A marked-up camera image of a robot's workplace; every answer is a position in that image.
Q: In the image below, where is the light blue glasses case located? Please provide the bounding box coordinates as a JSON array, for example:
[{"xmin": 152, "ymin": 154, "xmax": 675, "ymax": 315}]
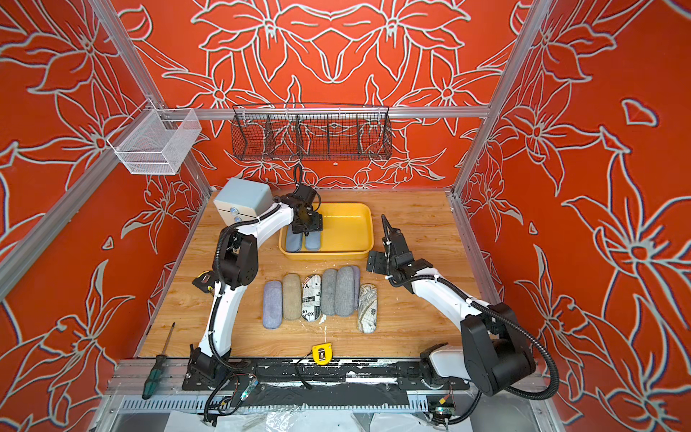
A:
[
  {"xmin": 284, "ymin": 229, "xmax": 303, "ymax": 253},
  {"xmin": 304, "ymin": 231, "xmax": 321, "ymax": 252}
]

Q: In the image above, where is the map print glasses case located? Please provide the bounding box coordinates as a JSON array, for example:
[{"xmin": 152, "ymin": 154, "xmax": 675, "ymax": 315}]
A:
[{"xmin": 357, "ymin": 284, "xmax": 378, "ymax": 334}]

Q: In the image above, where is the grey fabric glasses case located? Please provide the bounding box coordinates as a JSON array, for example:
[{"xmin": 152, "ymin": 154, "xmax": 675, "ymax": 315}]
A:
[{"xmin": 335, "ymin": 265, "xmax": 361, "ymax": 317}]

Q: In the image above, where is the yellow plastic storage tray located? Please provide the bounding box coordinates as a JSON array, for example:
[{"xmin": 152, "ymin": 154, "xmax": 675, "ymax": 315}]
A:
[{"xmin": 279, "ymin": 203, "xmax": 374, "ymax": 261}]

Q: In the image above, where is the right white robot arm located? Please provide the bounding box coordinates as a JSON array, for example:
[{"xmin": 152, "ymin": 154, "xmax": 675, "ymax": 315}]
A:
[{"xmin": 367, "ymin": 216, "xmax": 561, "ymax": 401}]

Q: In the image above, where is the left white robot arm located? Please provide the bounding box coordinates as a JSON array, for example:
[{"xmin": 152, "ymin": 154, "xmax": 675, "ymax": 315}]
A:
[{"xmin": 185, "ymin": 165, "xmax": 324, "ymax": 387}]

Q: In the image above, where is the dark grey glasses case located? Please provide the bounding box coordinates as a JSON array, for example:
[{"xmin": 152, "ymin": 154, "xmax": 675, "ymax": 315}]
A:
[{"xmin": 321, "ymin": 269, "xmax": 338, "ymax": 316}]

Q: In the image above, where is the newspaper print glasses case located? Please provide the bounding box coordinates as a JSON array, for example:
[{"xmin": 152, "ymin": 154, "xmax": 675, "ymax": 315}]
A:
[{"xmin": 302, "ymin": 275, "xmax": 322, "ymax": 322}]

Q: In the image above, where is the purple fabric glasses case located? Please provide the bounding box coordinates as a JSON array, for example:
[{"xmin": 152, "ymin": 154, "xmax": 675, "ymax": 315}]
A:
[{"xmin": 262, "ymin": 280, "xmax": 283, "ymax": 329}]

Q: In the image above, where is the grey mini drawer box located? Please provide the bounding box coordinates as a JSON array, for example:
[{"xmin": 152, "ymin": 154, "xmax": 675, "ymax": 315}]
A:
[{"xmin": 213, "ymin": 177, "xmax": 275, "ymax": 226}]

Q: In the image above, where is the yellow tape measure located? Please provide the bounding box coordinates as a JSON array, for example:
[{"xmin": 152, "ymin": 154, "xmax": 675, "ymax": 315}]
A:
[{"xmin": 311, "ymin": 342, "xmax": 333, "ymax": 365}]

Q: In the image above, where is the black wire wall basket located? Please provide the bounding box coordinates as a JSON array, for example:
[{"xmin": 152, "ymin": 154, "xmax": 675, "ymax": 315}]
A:
[{"xmin": 230, "ymin": 103, "xmax": 393, "ymax": 161}]

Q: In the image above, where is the white mesh wall basket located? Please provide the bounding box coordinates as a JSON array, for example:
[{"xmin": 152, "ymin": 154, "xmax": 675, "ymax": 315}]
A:
[{"xmin": 109, "ymin": 109, "xmax": 202, "ymax": 176}]

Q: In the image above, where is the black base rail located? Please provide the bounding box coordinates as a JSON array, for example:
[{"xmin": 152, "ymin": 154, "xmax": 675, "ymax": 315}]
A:
[{"xmin": 182, "ymin": 357, "xmax": 470, "ymax": 391}]

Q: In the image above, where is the green handled screwdriver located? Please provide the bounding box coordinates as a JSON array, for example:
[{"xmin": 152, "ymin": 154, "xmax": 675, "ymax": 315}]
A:
[{"xmin": 141, "ymin": 323, "xmax": 176, "ymax": 401}]

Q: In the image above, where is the grey cable duct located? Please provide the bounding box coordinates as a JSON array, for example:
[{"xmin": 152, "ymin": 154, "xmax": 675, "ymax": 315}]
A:
[{"xmin": 115, "ymin": 392, "xmax": 433, "ymax": 416}]

